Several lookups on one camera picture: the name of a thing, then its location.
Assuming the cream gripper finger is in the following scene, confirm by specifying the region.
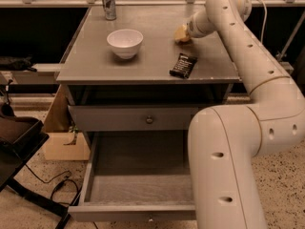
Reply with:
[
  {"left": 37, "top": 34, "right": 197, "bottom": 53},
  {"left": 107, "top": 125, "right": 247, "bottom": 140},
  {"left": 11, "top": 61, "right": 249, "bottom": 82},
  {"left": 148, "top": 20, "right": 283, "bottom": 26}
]
[{"left": 174, "top": 25, "right": 191, "bottom": 43}]

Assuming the black chair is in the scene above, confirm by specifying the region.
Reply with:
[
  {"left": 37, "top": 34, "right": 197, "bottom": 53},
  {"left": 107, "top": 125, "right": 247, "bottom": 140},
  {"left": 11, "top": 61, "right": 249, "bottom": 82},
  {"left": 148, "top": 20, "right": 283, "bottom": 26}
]
[{"left": 0, "top": 103, "right": 70, "bottom": 229}]

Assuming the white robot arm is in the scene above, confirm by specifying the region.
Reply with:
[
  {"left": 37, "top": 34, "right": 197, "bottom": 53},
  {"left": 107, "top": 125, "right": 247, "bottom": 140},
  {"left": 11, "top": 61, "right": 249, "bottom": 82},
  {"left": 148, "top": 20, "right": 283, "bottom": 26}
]
[{"left": 175, "top": 0, "right": 305, "bottom": 229}]

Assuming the metal rail frame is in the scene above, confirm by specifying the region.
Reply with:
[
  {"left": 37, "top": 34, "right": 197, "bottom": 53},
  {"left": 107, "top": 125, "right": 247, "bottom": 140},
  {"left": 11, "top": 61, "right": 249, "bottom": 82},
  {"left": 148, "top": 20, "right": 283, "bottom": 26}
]
[{"left": 0, "top": 0, "right": 305, "bottom": 111}]

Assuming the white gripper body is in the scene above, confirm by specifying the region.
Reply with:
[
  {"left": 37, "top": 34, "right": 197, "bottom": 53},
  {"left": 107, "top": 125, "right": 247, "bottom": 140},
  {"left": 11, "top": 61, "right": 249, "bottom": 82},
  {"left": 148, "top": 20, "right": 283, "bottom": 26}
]
[{"left": 187, "top": 16, "right": 203, "bottom": 38}]

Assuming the cardboard box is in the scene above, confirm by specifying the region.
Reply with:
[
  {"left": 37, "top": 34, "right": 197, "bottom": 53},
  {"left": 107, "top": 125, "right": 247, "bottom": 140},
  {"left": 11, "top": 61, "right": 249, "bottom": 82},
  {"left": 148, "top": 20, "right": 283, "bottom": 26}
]
[{"left": 43, "top": 86, "right": 90, "bottom": 161}]

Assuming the open grey middle drawer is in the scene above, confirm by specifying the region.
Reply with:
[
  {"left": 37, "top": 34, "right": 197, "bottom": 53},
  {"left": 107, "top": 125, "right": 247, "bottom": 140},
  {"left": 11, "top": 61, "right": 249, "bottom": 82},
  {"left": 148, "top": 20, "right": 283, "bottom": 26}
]
[{"left": 69, "top": 130, "right": 195, "bottom": 221}]

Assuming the black snack bar packet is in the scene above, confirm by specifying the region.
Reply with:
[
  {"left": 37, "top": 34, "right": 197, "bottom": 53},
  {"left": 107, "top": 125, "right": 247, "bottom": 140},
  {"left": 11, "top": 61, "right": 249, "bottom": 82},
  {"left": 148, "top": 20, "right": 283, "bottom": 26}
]
[{"left": 169, "top": 53, "right": 197, "bottom": 79}]

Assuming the black floor cable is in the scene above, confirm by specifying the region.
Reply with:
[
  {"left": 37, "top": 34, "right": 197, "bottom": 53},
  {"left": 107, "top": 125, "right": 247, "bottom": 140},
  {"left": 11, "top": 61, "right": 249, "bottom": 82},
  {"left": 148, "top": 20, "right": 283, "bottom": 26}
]
[{"left": 24, "top": 164, "right": 83, "bottom": 207}]

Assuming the closed grey top drawer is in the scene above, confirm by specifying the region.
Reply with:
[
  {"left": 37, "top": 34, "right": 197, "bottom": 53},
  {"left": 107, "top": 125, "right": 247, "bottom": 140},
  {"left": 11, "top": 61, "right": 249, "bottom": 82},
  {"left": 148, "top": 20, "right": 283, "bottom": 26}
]
[{"left": 69, "top": 106, "right": 199, "bottom": 132}]

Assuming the grey wooden drawer cabinet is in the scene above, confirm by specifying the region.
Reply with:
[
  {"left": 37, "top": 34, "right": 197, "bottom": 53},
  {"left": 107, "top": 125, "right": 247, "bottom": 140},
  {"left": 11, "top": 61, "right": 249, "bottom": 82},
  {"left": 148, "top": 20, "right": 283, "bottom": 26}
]
[{"left": 55, "top": 4, "right": 240, "bottom": 137}]

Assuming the silver drink can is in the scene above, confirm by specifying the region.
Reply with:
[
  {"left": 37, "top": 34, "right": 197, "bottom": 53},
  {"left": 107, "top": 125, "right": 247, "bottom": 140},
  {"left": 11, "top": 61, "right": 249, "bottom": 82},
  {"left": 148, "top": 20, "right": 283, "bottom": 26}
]
[{"left": 102, "top": 0, "right": 116, "bottom": 20}]

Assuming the white hanging cable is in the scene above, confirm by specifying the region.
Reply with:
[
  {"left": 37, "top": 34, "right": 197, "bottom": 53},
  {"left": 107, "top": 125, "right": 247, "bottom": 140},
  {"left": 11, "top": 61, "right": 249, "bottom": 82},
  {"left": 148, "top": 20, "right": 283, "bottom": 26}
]
[{"left": 254, "top": 0, "right": 268, "bottom": 46}]

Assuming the white ceramic bowl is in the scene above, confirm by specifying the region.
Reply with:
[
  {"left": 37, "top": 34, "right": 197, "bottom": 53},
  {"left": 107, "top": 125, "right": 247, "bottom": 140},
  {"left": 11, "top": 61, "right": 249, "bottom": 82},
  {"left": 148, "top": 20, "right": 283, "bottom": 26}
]
[{"left": 107, "top": 29, "right": 144, "bottom": 59}]

